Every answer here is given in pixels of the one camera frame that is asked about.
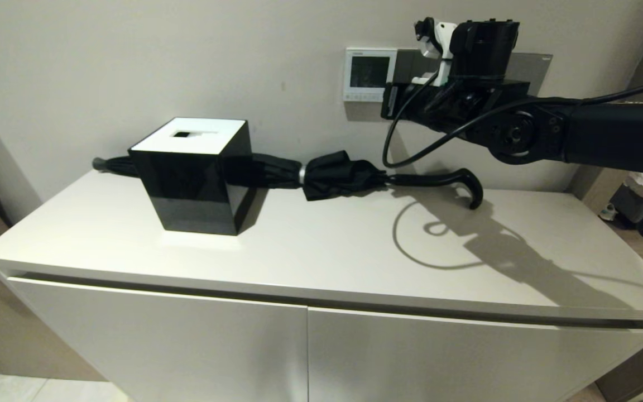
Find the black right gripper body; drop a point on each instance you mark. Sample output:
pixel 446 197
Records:
pixel 483 50

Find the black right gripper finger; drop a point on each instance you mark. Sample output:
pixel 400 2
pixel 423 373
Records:
pixel 397 103

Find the white wall thermostat panel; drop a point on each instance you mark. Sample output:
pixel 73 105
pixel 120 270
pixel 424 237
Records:
pixel 367 72

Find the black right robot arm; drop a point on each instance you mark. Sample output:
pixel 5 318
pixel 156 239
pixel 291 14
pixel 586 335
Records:
pixel 606 134

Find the black folded umbrella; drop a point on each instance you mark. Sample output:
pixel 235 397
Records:
pixel 338 176

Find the white sideboard cabinet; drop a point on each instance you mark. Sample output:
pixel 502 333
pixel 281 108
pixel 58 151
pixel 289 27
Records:
pixel 310 257

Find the small white floor object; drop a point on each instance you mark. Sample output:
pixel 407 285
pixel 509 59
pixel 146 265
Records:
pixel 608 212

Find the black tissue box white top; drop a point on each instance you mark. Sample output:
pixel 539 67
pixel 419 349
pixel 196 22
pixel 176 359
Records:
pixel 193 184

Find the white cabinet door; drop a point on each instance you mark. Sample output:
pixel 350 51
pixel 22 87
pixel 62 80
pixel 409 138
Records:
pixel 438 363
pixel 187 346

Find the grey triple rocker switch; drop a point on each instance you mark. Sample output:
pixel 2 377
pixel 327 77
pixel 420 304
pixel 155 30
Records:
pixel 408 64

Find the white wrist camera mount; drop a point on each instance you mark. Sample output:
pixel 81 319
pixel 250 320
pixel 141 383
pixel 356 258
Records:
pixel 441 39

